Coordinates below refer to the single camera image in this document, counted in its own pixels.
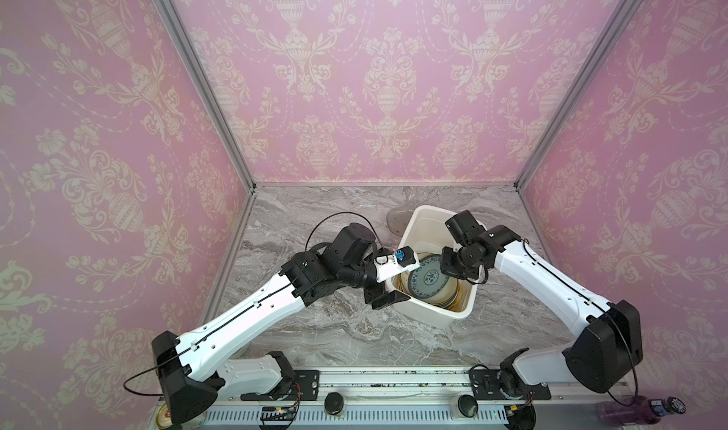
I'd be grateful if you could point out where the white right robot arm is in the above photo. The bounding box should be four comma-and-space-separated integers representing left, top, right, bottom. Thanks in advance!
441, 211, 643, 399

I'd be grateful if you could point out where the purple drink bottle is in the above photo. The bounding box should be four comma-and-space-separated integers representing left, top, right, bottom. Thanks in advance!
597, 396, 687, 427

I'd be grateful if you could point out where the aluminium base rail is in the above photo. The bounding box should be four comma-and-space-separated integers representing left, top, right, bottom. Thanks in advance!
183, 367, 610, 429

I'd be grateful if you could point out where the clear glass plate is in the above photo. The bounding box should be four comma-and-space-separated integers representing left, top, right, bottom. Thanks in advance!
386, 206, 414, 237

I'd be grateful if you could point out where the white plastic bin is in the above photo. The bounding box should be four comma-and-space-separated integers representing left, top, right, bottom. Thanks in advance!
386, 206, 478, 329

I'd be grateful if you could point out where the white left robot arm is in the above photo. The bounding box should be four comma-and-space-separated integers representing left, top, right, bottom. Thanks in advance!
152, 223, 420, 425

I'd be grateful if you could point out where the small dark green plate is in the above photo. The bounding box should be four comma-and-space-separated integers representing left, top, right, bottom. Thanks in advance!
407, 255, 457, 305

